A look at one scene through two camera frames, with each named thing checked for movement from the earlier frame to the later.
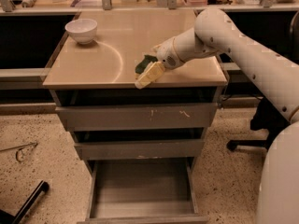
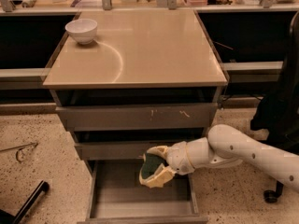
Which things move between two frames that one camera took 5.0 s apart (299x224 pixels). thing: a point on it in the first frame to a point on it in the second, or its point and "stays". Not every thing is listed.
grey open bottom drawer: [142, 190] stays
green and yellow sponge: [141, 66] to [150, 165]
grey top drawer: [137, 116] stays
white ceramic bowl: [83, 30] stays
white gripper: [166, 55] to [177, 157]
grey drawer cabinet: [142, 141] stays
